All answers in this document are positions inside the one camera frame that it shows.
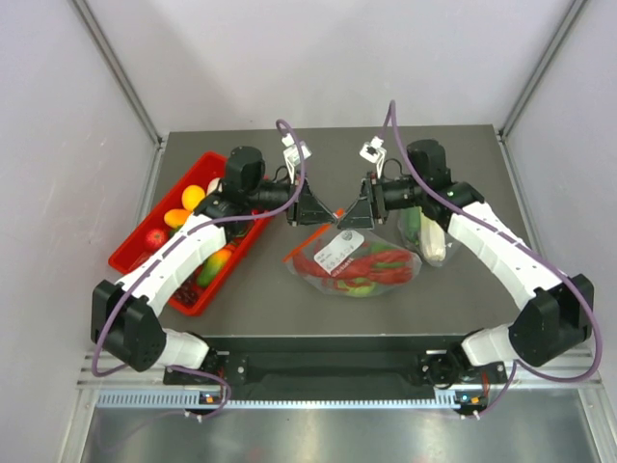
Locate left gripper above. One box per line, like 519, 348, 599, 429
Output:
246, 170, 335, 226

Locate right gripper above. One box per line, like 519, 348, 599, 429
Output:
337, 172, 426, 232

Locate clear zip bag red slider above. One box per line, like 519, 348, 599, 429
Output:
282, 224, 422, 299

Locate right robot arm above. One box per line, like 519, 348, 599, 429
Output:
338, 139, 594, 382

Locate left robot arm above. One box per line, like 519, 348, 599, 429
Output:
91, 142, 335, 383

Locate fake green cucumber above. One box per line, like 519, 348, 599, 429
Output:
399, 207, 421, 246

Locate clear bag with leek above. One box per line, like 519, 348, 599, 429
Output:
398, 206, 461, 267

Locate fake leek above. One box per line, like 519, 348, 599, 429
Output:
419, 213, 446, 264

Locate fake cabbage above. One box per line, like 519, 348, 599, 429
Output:
333, 244, 407, 297

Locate fake white radish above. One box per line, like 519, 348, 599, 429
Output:
207, 177, 222, 195

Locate fake mango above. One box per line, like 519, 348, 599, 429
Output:
196, 248, 232, 288

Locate fake lemon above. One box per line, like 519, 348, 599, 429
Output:
181, 185, 206, 211

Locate fake orange fruit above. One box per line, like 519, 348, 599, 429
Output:
163, 208, 192, 229

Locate fake dark grapes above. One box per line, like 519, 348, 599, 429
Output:
174, 276, 200, 307

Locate fake red apple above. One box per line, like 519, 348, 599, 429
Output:
145, 229, 168, 251

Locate red plastic bin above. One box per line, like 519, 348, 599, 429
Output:
108, 151, 270, 316

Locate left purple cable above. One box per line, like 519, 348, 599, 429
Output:
90, 119, 309, 422

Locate purple cable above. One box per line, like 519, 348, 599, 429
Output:
381, 99, 604, 419
90, 119, 309, 422

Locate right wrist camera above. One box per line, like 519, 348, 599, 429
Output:
359, 136, 387, 178

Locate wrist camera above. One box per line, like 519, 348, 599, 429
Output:
359, 136, 387, 178
282, 134, 311, 180

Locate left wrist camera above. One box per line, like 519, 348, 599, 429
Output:
282, 134, 311, 180

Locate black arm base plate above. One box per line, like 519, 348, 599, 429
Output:
162, 335, 509, 401

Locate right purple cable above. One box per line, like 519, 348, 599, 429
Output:
381, 99, 604, 419

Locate grey cable duct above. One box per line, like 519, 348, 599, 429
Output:
96, 390, 481, 410

